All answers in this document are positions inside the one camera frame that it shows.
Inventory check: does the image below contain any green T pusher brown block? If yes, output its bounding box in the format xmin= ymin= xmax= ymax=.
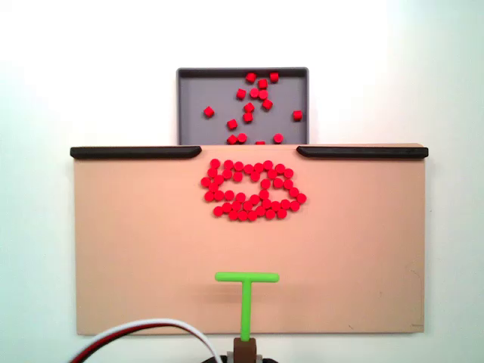
xmin=214 ymin=271 xmax=281 ymax=363

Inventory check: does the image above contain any beige rectangular board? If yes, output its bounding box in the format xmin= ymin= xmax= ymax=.
xmin=71 ymin=142 xmax=428 ymax=337

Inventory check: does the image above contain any grey shallow tray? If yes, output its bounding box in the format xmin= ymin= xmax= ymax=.
xmin=175 ymin=67 xmax=310 ymax=146

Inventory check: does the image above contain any white red black gripper cable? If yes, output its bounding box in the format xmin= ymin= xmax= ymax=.
xmin=70 ymin=318 xmax=223 ymax=363

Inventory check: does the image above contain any black edge rail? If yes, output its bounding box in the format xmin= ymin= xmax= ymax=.
xmin=296 ymin=145 xmax=430 ymax=160
xmin=70 ymin=146 xmax=203 ymax=160

